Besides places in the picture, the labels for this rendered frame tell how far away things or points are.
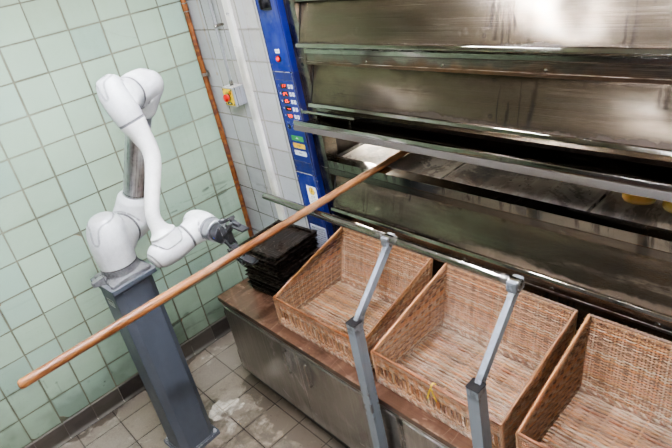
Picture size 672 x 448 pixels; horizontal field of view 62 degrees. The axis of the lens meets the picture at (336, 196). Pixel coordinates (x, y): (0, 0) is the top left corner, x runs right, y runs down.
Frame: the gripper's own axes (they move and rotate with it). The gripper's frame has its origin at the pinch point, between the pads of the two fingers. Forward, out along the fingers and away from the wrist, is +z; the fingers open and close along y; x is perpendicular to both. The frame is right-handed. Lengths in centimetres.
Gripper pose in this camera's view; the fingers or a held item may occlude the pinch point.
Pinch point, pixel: (248, 245)
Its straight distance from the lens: 202.0
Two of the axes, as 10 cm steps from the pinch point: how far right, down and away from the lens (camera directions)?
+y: 1.8, 8.8, 4.3
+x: -7.1, 4.2, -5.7
